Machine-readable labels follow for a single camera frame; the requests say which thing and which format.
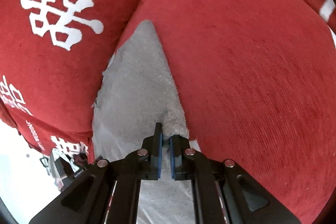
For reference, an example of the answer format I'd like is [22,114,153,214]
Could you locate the grey knit sweater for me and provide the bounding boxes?
[92,20,195,223]

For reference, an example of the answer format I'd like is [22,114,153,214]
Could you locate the red sofa seat cushion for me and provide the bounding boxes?
[121,0,335,223]

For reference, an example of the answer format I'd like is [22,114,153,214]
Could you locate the red sofa back cushion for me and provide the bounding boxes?
[1,0,140,132]

